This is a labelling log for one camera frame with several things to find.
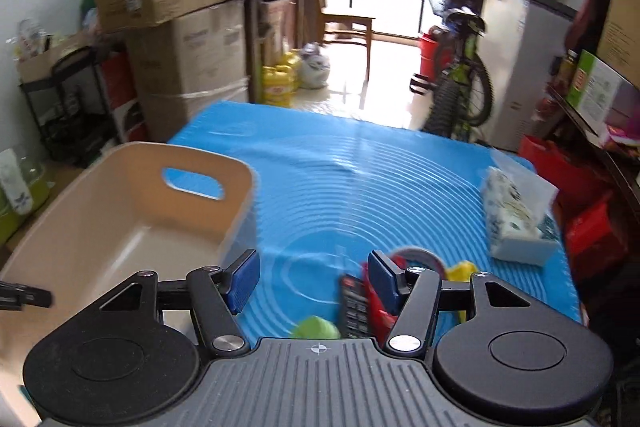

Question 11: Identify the red bucket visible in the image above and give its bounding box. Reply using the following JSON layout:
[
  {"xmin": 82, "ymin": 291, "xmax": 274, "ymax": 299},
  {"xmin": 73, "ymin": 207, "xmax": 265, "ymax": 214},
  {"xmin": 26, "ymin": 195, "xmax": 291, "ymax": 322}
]
[{"xmin": 419, "ymin": 32, "xmax": 451, "ymax": 80}]

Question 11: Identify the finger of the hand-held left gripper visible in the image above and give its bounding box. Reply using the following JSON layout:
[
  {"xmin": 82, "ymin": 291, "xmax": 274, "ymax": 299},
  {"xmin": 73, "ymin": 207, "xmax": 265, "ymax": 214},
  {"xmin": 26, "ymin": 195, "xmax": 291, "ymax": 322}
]
[{"xmin": 0, "ymin": 279, "xmax": 53, "ymax": 310}]

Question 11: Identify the brown cardboard box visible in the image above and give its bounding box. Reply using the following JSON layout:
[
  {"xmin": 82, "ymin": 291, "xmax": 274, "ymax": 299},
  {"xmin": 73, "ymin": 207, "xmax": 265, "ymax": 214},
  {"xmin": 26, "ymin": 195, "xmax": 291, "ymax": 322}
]
[{"xmin": 597, "ymin": 0, "xmax": 640, "ymax": 80}]

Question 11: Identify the dark wooden shelf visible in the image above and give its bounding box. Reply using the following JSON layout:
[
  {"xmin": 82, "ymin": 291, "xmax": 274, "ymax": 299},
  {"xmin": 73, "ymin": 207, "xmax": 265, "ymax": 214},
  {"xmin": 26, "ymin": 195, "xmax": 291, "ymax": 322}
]
[{"xmin": 545, "ymin": 82, "xmax": 640, "ymax": 208}]

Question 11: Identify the white patterned cloth roll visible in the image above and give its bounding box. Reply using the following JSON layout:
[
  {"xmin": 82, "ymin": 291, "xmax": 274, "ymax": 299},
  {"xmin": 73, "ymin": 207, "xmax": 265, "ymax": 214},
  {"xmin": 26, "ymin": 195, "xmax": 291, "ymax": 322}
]
[{"xmin": 0, "ymin": 149, "xmax": 33, "ymax": 214}]

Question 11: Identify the red plastic toy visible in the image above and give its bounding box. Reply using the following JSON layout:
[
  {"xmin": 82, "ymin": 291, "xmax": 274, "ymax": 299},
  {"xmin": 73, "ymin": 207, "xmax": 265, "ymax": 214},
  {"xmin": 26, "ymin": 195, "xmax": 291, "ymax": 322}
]
[{"xmin": 362, "ymin": 257, "xmax": 401, "ymax": 348}]

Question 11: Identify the floral tissue pack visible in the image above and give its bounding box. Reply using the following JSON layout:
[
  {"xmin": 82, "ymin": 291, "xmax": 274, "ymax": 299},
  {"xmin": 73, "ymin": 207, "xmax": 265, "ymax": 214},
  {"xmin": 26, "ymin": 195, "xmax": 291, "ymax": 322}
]
[{"xmin": 480, "ymin": 152, "xmax": 561, "ymax": 267}]

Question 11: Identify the blue ringed mat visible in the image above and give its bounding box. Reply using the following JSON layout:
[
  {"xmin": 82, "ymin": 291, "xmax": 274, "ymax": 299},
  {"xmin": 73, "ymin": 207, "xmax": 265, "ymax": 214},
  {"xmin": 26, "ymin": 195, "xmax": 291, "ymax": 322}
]
[{"xmin": 167, "ymin": 101, "xmax": 583, "ymax": 340}]

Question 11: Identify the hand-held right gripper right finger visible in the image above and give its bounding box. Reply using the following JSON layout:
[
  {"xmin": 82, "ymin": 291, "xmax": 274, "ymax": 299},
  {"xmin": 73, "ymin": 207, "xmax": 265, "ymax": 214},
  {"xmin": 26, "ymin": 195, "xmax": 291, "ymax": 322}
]
[{"xmin": 369, "ymin": 251, "xmax": 546, "ymax": 356}]

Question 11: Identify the green ball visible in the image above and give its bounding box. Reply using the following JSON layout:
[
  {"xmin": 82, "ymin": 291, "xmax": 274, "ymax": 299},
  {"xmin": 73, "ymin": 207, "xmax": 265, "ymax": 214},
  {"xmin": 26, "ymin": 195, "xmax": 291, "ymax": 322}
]
[{"xmin": 291, "ymin": 315, "xmax": 341, "ymax": 340}]

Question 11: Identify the green plastic container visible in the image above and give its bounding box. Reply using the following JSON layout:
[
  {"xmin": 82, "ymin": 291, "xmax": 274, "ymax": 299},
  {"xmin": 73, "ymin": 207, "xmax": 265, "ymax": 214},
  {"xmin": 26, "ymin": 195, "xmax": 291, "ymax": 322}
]
[{"xmin": 0, "ymin": 147, "xmax": 51, "ymax": 248}]

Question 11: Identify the black remote control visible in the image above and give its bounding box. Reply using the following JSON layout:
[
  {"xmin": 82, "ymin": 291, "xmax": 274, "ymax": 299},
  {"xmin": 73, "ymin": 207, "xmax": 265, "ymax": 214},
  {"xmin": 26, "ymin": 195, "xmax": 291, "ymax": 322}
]
[{"xmin": 339, "ymin": 274, "xmax": 373, "ymax": 340}]

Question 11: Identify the taped cardboard box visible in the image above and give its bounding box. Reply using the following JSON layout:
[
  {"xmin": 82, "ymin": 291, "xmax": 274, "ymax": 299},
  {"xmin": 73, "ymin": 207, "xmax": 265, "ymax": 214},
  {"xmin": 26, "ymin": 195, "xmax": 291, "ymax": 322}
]
[{"xmin": 137, "ymin": 77, "xmax": 251, "ymax": 142}]

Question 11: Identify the green and white carton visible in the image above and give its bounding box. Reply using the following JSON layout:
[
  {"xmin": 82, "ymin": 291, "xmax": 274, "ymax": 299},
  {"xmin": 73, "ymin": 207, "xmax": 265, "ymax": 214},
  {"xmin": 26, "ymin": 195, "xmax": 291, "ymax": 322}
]
[{"xmin": 567, "ymin": 49, "xmax": 638, "ymax": 142}]

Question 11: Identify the packing tape roll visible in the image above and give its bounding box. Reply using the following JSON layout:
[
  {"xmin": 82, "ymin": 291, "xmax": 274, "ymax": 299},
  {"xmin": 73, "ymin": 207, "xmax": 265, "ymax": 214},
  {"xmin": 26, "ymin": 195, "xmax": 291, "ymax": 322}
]
[{"xmin": 390, "ymin": 247, "xmax": 446, "ymax": 280}]

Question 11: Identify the cardboard box of clutter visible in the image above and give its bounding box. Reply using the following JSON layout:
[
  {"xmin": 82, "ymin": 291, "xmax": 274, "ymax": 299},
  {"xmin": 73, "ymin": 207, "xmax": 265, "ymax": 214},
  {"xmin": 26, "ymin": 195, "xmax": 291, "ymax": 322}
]
[{"xmin": 15, "ymin": 32, "xmax": 93, "ymax": 85}]

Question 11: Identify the large cardboard box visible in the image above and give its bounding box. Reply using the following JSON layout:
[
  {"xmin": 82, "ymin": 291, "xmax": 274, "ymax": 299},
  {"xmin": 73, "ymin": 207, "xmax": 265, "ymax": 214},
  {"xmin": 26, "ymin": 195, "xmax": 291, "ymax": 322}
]
[{"xmin": 125, "ymin": 0, "xmax": 249, "ymax": 95}]

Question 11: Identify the beige plastic basket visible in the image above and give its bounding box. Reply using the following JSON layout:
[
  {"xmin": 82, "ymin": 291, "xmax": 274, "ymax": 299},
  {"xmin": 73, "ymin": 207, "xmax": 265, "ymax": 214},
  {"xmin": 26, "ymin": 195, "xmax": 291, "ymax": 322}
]
[{"xmin": 0, "ymin": 142, "xmax": 261, "ymax": 413}]

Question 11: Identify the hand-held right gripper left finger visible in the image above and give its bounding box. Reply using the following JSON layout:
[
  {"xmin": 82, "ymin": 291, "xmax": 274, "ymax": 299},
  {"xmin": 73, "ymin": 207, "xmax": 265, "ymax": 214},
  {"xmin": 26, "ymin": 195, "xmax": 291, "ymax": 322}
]
[{"xmin": 87, "ymin": 249, "xmax": 261, "ymax": 356}]

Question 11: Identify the white plastic bag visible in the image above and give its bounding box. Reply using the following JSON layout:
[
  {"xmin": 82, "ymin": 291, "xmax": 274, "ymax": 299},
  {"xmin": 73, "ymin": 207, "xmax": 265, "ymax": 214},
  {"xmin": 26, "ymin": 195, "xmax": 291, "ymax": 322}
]
[{"xmin": 299, "ymin": 43, "xmax": 331, "ymax": 88}]

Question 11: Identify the red bag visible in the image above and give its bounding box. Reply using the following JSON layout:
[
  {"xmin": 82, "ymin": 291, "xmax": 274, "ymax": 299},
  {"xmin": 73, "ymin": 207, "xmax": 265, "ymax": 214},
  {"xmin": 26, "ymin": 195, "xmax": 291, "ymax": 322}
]
[{"xmin": 517, "ymin": 134, "xmax": 626, "ymax": 278}]

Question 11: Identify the yellow oil jug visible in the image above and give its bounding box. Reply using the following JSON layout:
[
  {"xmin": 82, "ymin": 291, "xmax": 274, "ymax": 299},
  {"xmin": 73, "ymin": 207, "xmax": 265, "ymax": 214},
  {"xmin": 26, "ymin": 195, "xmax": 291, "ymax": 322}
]
[
  {"xmin": 262, "ymin": 66, "xmax": 296, "ymax": 108},
  {"xmin": 282, "ymin": 51, "xmax": 304, "ymax": 90}
]

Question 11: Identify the brown wooden shelf unit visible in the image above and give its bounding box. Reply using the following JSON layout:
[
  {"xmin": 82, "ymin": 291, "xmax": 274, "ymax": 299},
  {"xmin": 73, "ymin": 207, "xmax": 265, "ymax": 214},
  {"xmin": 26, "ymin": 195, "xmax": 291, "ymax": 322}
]
[{"xmin": 240, "ymin": 0, "xmax": 313, "ymax": 105}]

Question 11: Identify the green and black bicycle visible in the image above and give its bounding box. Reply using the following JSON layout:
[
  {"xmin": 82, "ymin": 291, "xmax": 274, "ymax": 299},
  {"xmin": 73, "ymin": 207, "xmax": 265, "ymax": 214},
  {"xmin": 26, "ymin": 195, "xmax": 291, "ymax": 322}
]
[{"xmin": 404, "ymin": 0, "xmax": 496, "ymax": 142}]

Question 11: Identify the white chest freezer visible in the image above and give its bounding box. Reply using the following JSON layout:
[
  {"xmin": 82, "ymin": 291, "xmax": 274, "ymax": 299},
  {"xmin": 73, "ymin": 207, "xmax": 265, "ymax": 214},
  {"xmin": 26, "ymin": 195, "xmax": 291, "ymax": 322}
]
[{"xmin": 480, "ymin": 0, "xmax": 578, "ymax": 152}]

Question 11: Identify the black shelf rack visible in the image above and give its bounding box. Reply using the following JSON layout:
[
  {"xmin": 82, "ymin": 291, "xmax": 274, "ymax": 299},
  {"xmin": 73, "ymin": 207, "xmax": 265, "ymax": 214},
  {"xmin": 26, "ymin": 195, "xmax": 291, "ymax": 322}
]
[{"xmin": 19, "ymin": 47, "xmax": 118, "ymax": 168}]

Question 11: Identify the yellow plastic toy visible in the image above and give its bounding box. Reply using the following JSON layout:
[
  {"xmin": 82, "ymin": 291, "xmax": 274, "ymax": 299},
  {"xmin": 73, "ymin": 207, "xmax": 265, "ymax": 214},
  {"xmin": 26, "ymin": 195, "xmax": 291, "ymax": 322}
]
[{"xmin": 446, "ymin": 259, "xmax": 481, "ymax": 283}]

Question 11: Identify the dark sauce bottle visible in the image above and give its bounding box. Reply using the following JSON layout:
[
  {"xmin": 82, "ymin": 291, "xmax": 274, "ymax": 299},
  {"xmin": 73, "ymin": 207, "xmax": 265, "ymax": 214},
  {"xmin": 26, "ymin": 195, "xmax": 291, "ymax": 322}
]
[{"xmin": 555, "ymin": 49, "xmax": 578, "ymax": 95}]

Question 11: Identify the red and white carton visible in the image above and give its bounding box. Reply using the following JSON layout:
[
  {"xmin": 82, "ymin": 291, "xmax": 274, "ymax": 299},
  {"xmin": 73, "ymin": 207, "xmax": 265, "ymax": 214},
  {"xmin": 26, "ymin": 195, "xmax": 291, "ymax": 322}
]
[{"xmin": 100, "ymin": 52, "xmax": 148, "ymax": 142}]

